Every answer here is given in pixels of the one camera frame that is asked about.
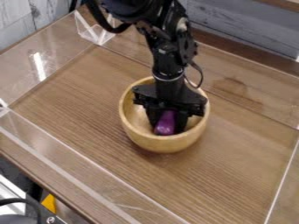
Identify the brown wooden bowl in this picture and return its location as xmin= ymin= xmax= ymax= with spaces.
xmin=117 ymin=77 xmax=211 ymax=154

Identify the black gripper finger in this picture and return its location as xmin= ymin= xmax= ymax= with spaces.
xmin=145 ymin=106 xmax=161 ymax=128
xmin=175 ymin=110 xmax=192 ymax=133

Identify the purple toy eggplant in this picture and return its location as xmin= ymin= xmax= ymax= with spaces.
xmin=153 ymin=110 xmax=176 ymax=136

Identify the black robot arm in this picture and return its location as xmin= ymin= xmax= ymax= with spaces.
xmin=85 ymin=0 xmax=207 ymax=136

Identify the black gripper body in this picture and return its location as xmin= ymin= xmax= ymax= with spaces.
xmin=132 ymin=78 xmax=208 ymax=116

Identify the clear acrylic corner bracket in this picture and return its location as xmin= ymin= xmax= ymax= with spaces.
xmin=73 ymin=10 xmax=115 ymax=46

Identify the black cable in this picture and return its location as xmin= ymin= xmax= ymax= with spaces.
xmin=0 ymin=198 xmax=43 ymax=218

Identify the yellow black device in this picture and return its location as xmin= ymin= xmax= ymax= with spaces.
xmin=23 ymin=193 xmax=69 ymax=224

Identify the clear acrylic tray wall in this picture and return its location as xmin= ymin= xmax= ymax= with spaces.
xmin=0 ymin=105 xmax=189 ymax=224

